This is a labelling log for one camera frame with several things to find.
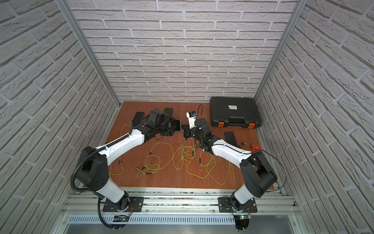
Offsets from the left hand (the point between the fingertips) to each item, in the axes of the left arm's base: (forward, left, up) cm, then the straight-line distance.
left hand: (180, 119), depth 85 cm
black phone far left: (+17, +34, -20) cm, 43 cm away
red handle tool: (-9, -51, -19) cm, 55 cm away
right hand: (-3, -2, -2) cm, 4 cm away
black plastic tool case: (+19, -33, -13) cm, 40 cm away
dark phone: (-4, +2, -1) cm, 4 cm away
